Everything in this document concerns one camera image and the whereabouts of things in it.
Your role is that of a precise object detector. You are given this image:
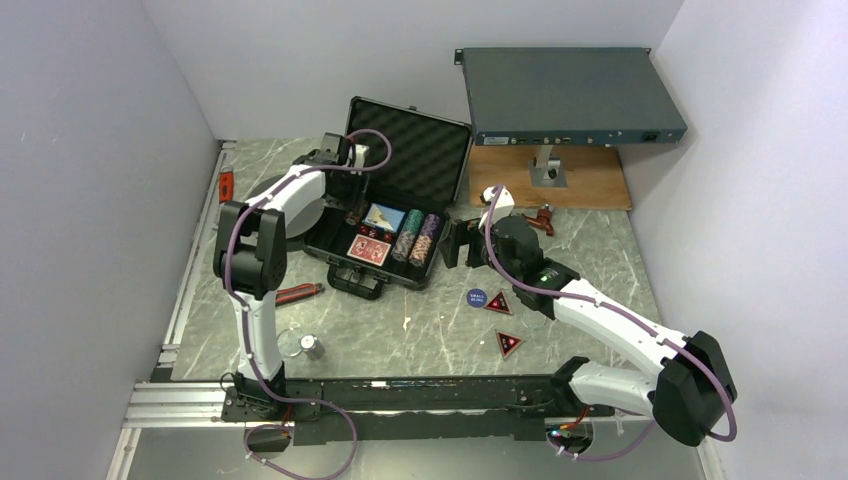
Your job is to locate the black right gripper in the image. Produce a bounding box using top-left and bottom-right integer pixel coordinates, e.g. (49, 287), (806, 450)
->
(437, 217), (520, 284)

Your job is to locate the black poker set case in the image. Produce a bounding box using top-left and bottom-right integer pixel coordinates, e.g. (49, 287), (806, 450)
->
(303, 96), (473, 300)

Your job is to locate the grey poker chip stack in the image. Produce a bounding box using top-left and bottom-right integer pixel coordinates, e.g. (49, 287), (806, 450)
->
(299, 334), (325, 361)

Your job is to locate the orange poker chip stack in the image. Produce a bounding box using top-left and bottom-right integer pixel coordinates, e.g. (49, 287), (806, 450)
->
(345, 210), (363, 226)

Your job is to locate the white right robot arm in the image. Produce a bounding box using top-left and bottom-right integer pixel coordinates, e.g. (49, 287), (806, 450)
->
(439, 185), (738, 447)

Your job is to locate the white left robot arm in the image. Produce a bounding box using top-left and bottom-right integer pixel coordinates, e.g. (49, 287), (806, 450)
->
(213, 128), (393, 420)

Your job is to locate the purple orange chip stack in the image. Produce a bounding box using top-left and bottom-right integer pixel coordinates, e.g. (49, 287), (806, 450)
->
(408, 214), (441, 267)

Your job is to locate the green orange chip stack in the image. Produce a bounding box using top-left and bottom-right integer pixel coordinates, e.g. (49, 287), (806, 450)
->
(391, 209), (425, 262)

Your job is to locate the blue small blind button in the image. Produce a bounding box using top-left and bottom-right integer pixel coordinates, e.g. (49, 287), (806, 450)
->
(466, 288), (488, 308)

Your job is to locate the blue playing card deck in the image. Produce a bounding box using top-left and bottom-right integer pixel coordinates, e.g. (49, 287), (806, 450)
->
(362, 203), (406, 233)

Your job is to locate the black filament spool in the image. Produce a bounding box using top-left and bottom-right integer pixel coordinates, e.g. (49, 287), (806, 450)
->
(263, 173), (325, 240)

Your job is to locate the red triangle token upper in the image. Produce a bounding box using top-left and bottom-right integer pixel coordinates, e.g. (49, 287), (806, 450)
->
(484, 291), (513, 315)

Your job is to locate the red triangle token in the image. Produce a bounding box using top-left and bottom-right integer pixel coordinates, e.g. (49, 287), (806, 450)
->
(495, 330), (524, 360)
(484, 291), (513, 315)

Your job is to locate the brass red valve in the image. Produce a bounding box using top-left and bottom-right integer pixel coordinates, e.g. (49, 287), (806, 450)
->
(522, 203), (555, 237)

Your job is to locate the red playing card deck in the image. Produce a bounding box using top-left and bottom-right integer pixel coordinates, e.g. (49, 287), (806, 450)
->
(346, 234), (392, 267)

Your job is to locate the metal device stand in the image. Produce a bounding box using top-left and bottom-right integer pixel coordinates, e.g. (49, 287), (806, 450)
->
(528, 145), (567, 188)

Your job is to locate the red adjustable wrench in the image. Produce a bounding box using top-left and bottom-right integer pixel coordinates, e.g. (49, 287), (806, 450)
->
(218, 170), (235, 204)

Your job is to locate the clear round lid right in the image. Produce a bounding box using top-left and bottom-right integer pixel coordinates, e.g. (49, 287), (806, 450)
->
(520, 307), (548, 330)

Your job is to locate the clear round lid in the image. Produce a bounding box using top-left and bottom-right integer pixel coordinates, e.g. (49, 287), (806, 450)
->
(520, 307), (548, 330)
(277, 327), (304, 358)

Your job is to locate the red triangle token lower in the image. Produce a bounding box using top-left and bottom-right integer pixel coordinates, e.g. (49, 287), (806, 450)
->
(495, 330), (524, 360)

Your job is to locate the wooden base board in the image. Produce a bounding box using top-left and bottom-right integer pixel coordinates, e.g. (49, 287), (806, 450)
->
(468, 146), (632, 211)

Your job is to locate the grey rack network device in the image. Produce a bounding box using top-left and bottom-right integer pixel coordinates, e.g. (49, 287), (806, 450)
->
(454, 47), (688, 146)

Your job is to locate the red black utility knife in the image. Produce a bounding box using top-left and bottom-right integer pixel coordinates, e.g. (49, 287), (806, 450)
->
(275, 283), (324, 307)

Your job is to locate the clear round lid left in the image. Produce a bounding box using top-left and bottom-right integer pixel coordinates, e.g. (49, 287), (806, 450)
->
(277, 327), (304, 358)

